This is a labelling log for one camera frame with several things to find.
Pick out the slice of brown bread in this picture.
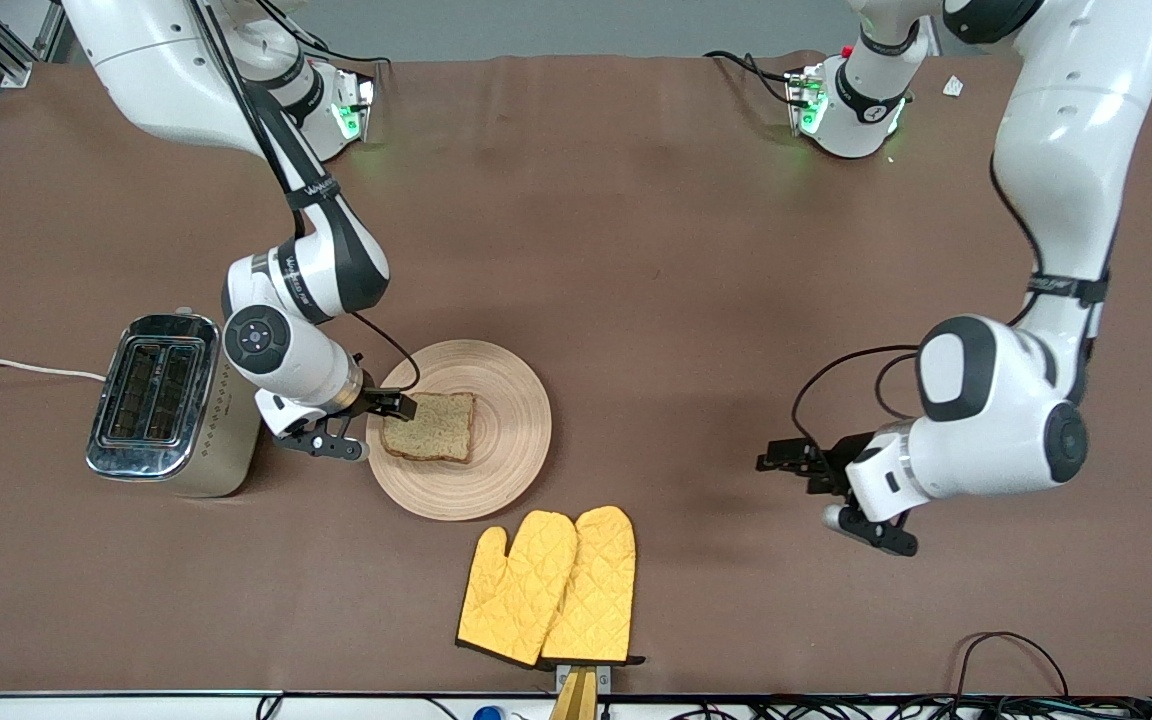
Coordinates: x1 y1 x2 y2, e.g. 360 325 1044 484
381 392 477 464

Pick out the round light wooden plate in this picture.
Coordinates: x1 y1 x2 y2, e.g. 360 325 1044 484
366 340 553 522

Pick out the silver and beige toaster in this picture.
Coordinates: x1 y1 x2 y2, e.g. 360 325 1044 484
86 308 263 499

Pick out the yellow quilted oven mitt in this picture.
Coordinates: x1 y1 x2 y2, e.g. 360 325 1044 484
541 505 647 668
456 510 579 668

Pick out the looped black cable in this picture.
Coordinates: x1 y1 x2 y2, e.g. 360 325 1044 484
951 631 1072 701

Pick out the small metal bracket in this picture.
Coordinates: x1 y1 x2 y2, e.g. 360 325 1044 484
555 662 613 691

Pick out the black cable bundle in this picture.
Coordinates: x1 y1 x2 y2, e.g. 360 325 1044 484
636 695 1152 720

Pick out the black right arm base cable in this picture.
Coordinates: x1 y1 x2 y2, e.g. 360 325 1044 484
266 0 392 69

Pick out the black arm base cable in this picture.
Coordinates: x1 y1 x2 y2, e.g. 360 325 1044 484
704 50 799 109
266 0 392 69

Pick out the black left arm base cable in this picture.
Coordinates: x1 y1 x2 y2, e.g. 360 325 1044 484
704 50 799 109

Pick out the aluminium profile frame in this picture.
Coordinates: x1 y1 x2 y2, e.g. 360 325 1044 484
0 0 72 87

